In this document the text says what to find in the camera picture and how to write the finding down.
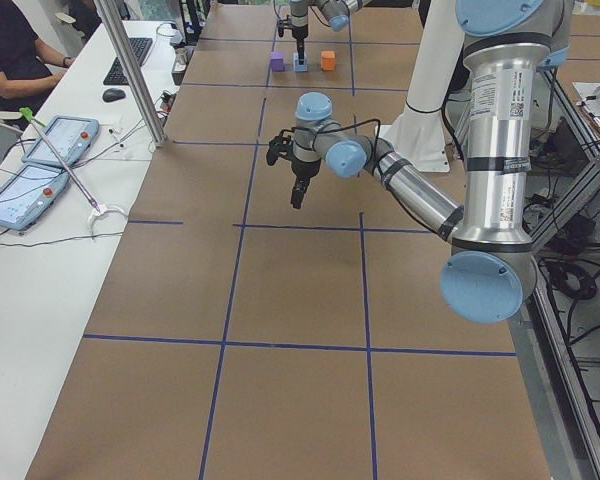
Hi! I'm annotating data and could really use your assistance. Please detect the seated person in black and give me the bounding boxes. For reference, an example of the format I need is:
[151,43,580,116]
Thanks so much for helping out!
[0,1,74,112]

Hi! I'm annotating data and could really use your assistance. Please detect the aluminium frame post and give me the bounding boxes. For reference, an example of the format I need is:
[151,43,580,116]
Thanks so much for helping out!
[94,0,167,148]

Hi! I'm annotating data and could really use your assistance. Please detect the lower teach pendant tablet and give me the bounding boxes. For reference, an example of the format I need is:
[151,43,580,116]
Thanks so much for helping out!
[0,163,69,231]

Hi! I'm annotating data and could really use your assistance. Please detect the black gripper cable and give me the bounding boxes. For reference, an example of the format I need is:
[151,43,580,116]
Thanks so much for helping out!
[279,117,383,171]

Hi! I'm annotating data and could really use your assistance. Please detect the black computer keyboard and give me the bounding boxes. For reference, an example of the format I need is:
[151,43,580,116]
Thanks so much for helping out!
[102,37,154,86]

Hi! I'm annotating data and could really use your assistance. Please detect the orange foam block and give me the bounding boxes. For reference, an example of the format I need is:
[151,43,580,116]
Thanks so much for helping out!
[320,50,337,72]

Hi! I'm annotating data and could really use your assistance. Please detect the light blue foam block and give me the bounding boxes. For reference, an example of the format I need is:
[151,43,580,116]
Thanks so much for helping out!
[293,53,308,72]

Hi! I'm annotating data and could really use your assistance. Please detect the metal reacher grabber stick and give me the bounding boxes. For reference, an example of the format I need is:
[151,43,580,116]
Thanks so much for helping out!
[15,108,126,230]

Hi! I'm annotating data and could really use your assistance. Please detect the metal cup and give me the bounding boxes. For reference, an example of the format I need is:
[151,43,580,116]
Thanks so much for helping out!
[173,47,188,72]

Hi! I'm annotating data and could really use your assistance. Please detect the coiled black floor cables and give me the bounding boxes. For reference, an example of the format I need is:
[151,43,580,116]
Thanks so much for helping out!
[544,259,600,302]

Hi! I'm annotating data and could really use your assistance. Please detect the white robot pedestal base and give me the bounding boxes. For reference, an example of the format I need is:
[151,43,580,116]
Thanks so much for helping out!
[380,0,464,173]

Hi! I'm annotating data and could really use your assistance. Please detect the teach pendant tablet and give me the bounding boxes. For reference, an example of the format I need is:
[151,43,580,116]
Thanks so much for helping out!
[0,163,69,231]
[22,115,100,167]

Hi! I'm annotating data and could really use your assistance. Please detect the black computer mouse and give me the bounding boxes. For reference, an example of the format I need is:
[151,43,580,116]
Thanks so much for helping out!
[102,88,126,103]

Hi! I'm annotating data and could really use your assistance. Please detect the upper teach pendant tablet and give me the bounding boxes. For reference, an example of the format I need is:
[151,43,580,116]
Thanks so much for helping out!
[22,115,100,167]

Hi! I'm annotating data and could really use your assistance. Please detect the purple foam block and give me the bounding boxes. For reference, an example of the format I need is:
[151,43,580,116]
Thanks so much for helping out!
[269,50,286,72]

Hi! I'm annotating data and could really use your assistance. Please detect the aluminium frame rail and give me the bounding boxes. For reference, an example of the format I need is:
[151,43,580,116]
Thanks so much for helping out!
[509,72,600,479]

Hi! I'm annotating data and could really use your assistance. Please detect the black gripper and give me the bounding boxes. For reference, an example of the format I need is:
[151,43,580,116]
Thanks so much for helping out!
[266,129,321,210]
[277,15,309,63]

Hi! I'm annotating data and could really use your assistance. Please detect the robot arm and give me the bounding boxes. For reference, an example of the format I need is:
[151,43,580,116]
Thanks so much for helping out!
[277,0,370,65]
[267,1,573,324]

